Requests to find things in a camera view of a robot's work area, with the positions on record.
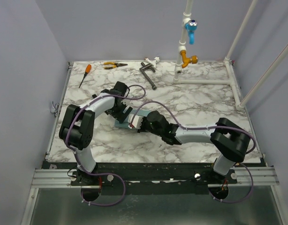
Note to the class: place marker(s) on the wall hook clip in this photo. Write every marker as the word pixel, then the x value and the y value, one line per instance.
pixel 54 108

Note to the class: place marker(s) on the yellow handled pliers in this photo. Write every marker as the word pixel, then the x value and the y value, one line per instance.
pixel 112 65

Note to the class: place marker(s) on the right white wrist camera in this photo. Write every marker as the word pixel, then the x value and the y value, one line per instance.
pixel 135 121

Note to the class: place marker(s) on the teal paper envelope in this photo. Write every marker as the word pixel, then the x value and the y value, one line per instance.
pixel 125 124

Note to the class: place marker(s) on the orange tap valve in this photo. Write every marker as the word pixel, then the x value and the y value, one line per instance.
pixel 187 60

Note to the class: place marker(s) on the white pipe fitting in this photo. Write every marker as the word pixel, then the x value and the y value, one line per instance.
pixel 153 62

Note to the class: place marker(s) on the orange handled screwdriver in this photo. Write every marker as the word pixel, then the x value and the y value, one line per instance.
pixel 87 70

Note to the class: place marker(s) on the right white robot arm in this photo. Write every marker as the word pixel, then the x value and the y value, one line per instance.
pixel 231 140

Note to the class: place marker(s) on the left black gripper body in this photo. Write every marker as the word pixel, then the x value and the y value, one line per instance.
pixel 117 112

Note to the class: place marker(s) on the dark metal crank handle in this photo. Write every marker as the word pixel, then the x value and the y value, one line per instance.
pixel 143 69

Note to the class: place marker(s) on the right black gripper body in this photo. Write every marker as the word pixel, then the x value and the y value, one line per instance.
pixel 146 127

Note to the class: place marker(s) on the blue tap valve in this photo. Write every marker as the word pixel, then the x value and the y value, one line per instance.
pixel 191 27

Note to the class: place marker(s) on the white PVC pipe frame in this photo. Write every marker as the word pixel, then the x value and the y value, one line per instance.
pixel 231 81

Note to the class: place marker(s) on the aluminium rail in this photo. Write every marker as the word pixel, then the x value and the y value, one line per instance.
pixel 57 178

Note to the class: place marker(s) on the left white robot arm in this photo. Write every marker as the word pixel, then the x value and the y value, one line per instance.
pixel 78 123

